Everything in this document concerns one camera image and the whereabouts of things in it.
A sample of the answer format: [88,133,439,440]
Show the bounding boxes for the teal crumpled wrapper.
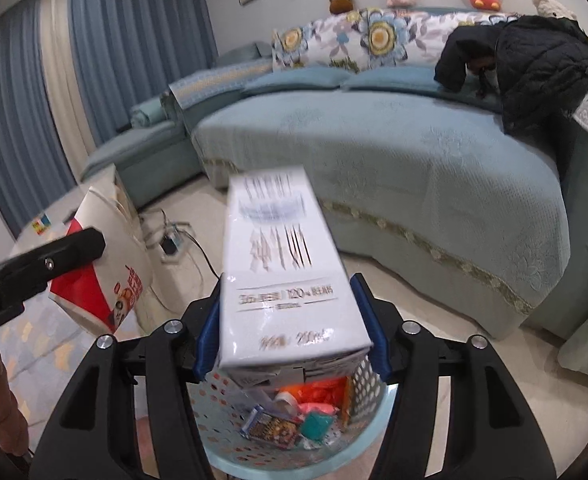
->
[300,409,335,442]

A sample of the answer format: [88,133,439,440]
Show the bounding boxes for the cream curtain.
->
[38,0,121,157]

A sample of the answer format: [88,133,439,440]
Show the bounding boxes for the person's left forearm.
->
[0,334,31,457]

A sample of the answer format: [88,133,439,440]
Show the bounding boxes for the teal sofa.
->
[81,5,588,388]

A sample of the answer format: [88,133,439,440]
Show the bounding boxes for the blue curtain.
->
[66,0,221,147]
[0,0,92,236]

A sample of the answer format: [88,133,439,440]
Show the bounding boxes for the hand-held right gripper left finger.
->
[29,280,225,480]

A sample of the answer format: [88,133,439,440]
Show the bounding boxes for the light blue perforated basket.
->
[186,355,401,477]

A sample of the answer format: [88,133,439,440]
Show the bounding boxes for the black jacket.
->
[434,14,588,183]

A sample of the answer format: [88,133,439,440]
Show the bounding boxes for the floral sofa cushion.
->
[271,14,367,69]
[354,6,519,69]

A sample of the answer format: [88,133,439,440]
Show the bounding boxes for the white cable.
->
[138,208,175,247]

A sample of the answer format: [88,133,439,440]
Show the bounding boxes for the white and red paper bag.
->
[48,164,153,337]

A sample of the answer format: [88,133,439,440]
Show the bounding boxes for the white carton box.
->
[217,166,373,392]

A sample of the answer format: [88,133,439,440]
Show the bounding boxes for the orange plastic bag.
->
[278,378,348,414]

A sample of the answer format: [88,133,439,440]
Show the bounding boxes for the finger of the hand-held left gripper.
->
[4,227,106,287]

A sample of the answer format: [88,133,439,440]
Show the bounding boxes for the black cable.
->
[181,232,225,283]

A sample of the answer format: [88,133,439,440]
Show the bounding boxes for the white plush toy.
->
[530,0,588,32]

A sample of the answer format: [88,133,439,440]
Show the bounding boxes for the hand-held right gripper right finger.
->
[350,272,557,480]

